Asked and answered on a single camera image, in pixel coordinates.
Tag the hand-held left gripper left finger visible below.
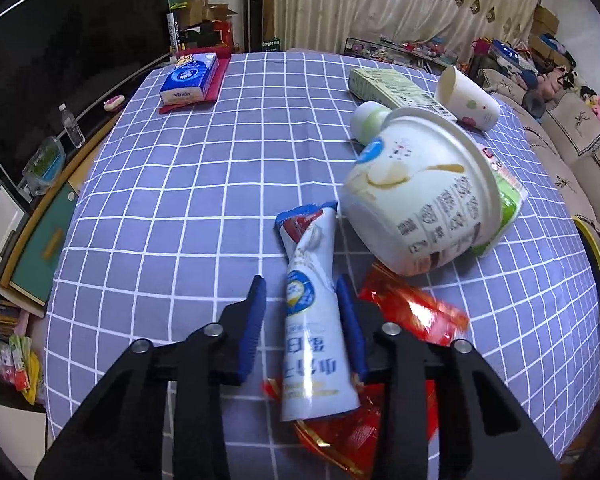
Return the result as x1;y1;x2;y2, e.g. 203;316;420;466
34;275;268;480

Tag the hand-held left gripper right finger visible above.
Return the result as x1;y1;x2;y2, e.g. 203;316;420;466
335;275;563;480

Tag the blue white milk pouch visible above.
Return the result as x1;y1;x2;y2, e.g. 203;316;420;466
274;200;376;423

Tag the red foil wrapper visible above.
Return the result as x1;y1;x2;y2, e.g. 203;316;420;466
262;262;471;478

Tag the white plastic tub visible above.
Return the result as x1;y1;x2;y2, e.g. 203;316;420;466
340;106;503;278

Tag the small green white carton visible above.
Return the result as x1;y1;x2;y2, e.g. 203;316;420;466
470;142;528;258

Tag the green white yogurt bottle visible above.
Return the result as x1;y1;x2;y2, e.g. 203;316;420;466
350;101;396;143

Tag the light green paper box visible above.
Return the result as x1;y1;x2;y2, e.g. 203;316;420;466
349;67;458;121

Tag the black yellow-rimmed trash bin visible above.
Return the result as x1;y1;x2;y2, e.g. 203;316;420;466
572;215;600;321

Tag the white floral paper cup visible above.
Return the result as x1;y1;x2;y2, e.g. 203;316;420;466
435;65;501;132

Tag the pile of books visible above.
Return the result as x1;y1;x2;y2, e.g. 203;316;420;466
0;285;43;406

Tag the blue tissue pack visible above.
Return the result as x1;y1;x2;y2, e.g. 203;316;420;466
159;52;218;107

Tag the clear water bottle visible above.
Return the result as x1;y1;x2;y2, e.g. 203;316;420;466
58;103;86;150

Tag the white drawer cabinet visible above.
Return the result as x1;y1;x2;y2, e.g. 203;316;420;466
0;150;31;286

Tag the cluttered glass table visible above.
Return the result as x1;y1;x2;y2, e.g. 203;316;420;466
344;35;473;73

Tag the red box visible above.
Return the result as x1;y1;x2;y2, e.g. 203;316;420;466
207;20;233;47

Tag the beige sofa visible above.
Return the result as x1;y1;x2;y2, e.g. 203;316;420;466
467;67;600;281

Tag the white upright box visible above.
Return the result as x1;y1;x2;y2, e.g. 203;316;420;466
166;11;183;54

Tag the black tower fan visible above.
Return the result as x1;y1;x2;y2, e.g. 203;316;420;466
242;0;276;53

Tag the blue starred bag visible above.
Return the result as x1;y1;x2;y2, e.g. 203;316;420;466
490;39;533;68

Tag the open cardboard box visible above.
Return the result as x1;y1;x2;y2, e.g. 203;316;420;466
177;0;238;28

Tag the beige patterned curtain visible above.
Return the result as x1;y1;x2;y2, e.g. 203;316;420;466
260;0;556;68

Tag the large black television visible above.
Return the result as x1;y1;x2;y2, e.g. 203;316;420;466
0;0;173;181

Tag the stack of cardboard boxes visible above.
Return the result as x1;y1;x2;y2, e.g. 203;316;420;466
530;5;561;41

